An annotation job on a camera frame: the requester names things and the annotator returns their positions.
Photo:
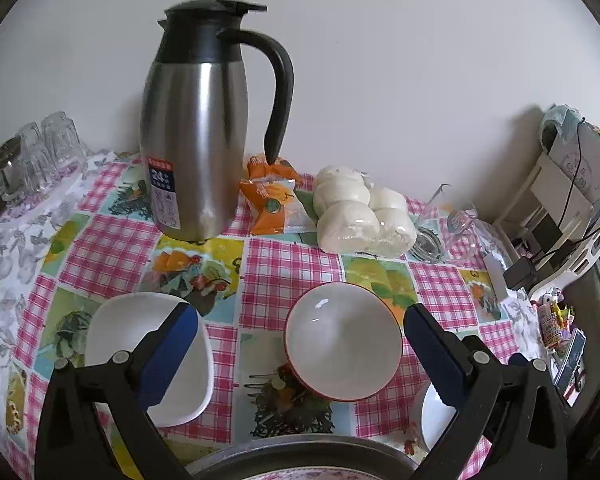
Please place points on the white printed card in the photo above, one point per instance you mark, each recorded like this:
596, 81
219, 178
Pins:
587, 165

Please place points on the black power adapter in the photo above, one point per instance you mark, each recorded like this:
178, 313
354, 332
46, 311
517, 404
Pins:
520, 274

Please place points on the pale blue bowl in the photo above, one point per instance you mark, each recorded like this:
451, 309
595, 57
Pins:
432, 420

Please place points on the round floral rim plate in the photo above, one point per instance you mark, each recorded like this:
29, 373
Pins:
305, 475

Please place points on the stainless steel thermos jug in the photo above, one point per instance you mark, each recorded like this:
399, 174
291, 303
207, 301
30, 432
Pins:
195, 135

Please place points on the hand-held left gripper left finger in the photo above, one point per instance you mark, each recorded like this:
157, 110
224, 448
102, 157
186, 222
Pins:
165, 355

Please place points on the bag of steamed buns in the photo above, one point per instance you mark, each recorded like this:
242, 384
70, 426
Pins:
355, 215

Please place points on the orange snack packet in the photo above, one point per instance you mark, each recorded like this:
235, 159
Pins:
270, 205

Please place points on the stainless steel plate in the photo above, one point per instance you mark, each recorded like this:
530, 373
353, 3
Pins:
300, 452

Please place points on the small white bowl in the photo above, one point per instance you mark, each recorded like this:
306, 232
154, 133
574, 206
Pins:
115, 330

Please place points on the colourful candy packets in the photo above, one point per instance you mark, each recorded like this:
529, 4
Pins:
552, 320

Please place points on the smartphone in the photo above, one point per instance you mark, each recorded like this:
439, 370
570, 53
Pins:
570, 360

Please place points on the green plastic bag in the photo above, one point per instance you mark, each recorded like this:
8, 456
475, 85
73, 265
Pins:
555, 125

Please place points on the pink checked fruit tablecloth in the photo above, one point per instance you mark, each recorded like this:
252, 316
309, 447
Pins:
275, 280

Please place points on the strawberry print bowl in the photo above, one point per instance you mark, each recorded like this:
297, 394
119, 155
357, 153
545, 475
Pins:
342, 340

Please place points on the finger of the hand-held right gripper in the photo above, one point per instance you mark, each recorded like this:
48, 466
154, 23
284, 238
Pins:
519, 359

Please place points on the white lattice rack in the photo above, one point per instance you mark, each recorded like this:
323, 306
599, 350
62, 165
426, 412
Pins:
570, 270

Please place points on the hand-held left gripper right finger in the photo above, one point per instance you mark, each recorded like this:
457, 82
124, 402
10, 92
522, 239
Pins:
435, 355

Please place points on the clear glass mug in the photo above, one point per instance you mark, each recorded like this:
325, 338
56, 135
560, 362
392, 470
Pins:
450, 232

